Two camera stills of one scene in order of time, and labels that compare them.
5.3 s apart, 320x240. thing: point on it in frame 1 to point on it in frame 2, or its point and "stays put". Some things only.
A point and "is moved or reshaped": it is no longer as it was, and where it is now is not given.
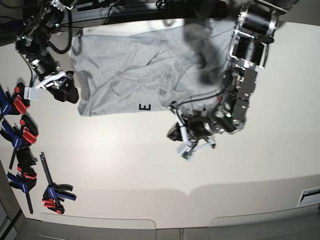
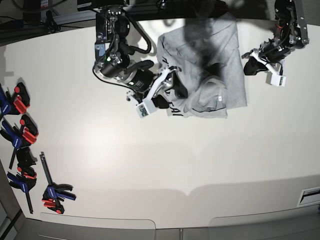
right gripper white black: (195, 131) to (273, 56)
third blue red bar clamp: (26, 180) stays put
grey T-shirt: (126, 69) is moved or reshaped
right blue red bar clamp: (53, 197) stays put
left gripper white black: (57, 81) to (147, 92)
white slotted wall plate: (309, 196) stays put
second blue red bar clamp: (18, 137) stays put
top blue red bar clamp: (14, 103) stays put
